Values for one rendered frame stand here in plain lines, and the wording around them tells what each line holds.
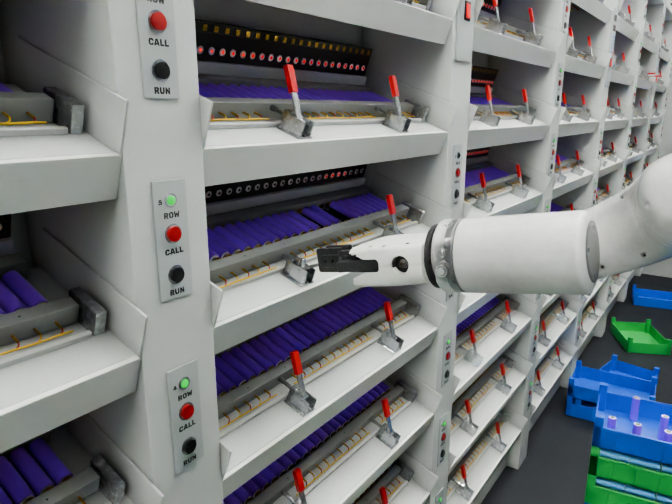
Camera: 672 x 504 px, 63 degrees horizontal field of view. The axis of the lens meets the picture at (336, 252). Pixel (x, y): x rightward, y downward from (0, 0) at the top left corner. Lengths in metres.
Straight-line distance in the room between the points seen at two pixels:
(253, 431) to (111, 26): 0.53
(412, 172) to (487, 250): 0.57
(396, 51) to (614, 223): 0.64
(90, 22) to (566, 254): 0.48
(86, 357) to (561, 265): 0.46
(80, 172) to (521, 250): 0.41
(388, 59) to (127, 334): 0.78
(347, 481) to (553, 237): 0.64
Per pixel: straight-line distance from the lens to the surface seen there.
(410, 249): 0.62
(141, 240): 0.56
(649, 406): 1.71
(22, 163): 0.50
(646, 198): 0.56
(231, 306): 0.69
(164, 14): 0.58
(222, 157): 0.62
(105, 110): 0.55
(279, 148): 0.69
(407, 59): 1.14
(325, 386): 0.91
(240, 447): 0.78
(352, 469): 1.07
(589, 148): 2.45
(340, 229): 0.91
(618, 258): 0.66
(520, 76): 1.79
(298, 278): 0.77
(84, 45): 0.58
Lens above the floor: 1.19
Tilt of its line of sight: 14 degrees down
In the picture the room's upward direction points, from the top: straight up
